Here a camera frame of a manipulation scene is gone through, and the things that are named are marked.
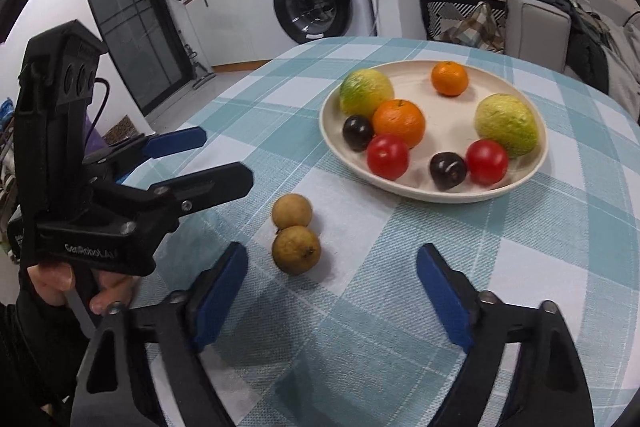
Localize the small orange mandarin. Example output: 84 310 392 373
431 61 469 96

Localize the dark glass door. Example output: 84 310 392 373
88 0 193 115

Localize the left hand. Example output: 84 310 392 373
27 262 138 315

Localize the grey sofa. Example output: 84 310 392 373
504 0 639 121

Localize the green yellow striped citrus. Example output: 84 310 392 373
338 68 395 118

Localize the white base cabinet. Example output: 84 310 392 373
186 0 281 66

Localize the plaid cloth on chair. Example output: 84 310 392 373
437 2 506 54

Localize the teal white checkered tablecloth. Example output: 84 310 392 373
128 38 639 426

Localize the black jacket on sofa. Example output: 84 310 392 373
504 0 610 94

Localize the red tomato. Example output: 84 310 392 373
367 134 410 181
465 140 509 186

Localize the brown longan fruit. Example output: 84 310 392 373
271 193 314 230
271 225 321 275

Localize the dark purple plum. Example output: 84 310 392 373
342 115 374 153

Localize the large orange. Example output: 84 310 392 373
372 98 426 148

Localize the black patterned chair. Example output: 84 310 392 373
420 0 506 44

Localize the cream round plate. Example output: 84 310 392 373
319 60 549 204

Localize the pale green guava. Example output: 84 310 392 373
474 93 539 158

